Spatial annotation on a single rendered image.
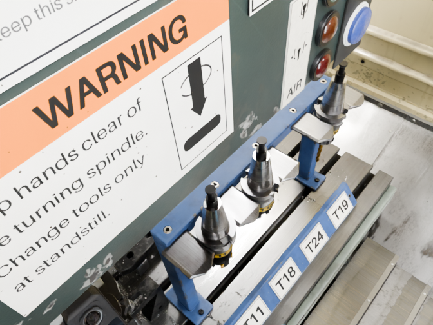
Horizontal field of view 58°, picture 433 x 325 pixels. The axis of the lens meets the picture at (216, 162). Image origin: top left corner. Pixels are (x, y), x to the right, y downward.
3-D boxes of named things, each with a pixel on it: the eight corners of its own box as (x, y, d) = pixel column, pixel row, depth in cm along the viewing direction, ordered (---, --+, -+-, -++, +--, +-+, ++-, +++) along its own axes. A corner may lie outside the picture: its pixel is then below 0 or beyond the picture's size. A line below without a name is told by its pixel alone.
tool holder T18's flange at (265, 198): (252, 169, 69) (252, 160, 67) (283, 182, 67) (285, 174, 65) (234, 196, 66) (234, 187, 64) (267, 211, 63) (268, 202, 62)
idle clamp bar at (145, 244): (202, 205, 100) (200, 191, 95) (131, 286, 88) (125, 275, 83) (187, 196, 102) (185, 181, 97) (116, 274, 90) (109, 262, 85)
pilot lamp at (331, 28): (337, 37, 29) (343, 9, 28) (321, 51, 28) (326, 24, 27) (330, 33, 30) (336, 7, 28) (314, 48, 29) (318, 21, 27)
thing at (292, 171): (305, 167, 67) (305, 164, 67) (287, 187, 65) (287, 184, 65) (272, 147, 71) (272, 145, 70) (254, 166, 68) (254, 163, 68)
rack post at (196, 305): (214, 307, 84) (202, 246, 61) (197, 327, 82) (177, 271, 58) (182, 278, 89) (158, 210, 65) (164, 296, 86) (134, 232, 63)
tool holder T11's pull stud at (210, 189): (213, 196, 55) (211, 181, 52) (220, 204, 54) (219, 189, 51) (203, 202, 54) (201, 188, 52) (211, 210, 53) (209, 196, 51)
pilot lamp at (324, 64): (330, 71, 32) (335, 48, 30) (315, 85, 31) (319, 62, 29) (324, 68, 32) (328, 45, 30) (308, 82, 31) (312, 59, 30)
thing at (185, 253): (220, 258, 58) (220, 256, 57) (196, 285, 56) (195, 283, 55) (187, 231, 61) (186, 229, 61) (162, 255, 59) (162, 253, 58)
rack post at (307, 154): (325, 178, 103) (349, 93, 80) (314, 191, 101) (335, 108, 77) (294, 160, 107) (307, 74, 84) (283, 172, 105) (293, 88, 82)
